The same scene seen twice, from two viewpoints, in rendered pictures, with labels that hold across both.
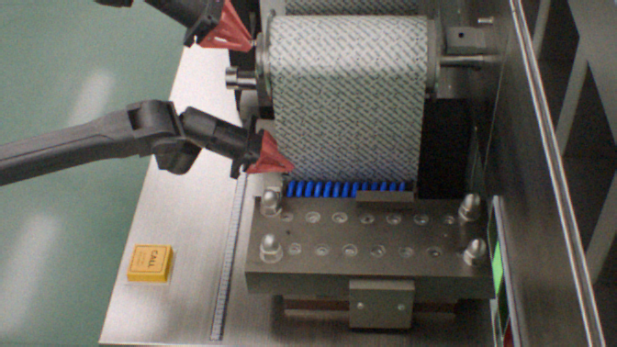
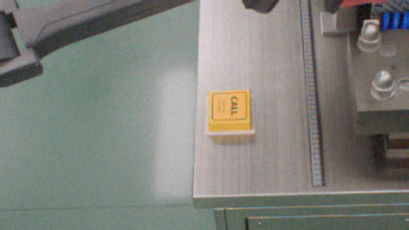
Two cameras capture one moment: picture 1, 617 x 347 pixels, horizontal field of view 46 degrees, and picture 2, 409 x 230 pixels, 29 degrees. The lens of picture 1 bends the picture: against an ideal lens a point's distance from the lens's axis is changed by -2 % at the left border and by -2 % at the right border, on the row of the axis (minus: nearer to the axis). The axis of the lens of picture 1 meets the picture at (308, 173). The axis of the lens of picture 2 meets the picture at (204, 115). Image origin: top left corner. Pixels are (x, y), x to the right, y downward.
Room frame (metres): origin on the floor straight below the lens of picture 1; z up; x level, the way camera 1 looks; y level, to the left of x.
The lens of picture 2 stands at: (0.02, 0.30, 1.96)
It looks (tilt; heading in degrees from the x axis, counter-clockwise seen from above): 53 degrees down; 2
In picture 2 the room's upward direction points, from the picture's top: 9 degrees counter-clockwise
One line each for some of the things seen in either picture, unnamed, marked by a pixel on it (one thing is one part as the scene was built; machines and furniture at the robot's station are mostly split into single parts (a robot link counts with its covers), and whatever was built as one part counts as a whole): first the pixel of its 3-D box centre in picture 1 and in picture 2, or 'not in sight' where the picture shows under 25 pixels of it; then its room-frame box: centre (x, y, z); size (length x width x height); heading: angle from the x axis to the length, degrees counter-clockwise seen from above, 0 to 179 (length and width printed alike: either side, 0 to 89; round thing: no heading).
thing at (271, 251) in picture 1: (270, 245); (383, 81); (0.74, 0.07, 1.05); 0.04 x 0.04 x 0.04
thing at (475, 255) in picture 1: (476, 249); not in sight; (0.70, -0.25, 1.05); 0.04 x 0.04 x 0.04
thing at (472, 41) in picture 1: (465, 39); not in sight; (0.93, -0.25, 1.28); 0.06 x 0.05 x 0.02; 84
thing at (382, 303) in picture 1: (380, 305); not in sight; (0.67, -0.10, 0.96); 0.10 x 0.03 x 0.11; 84
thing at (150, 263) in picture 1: (150, 263); (229, 110); (0.82, 0.29, 0.91); 0.07 x 0.07 x 0.02; 84
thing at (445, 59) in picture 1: (458, 57); not in sight; (0.93, -0.25, 1.25); 0.07 x 0.04 x 0.04; 84
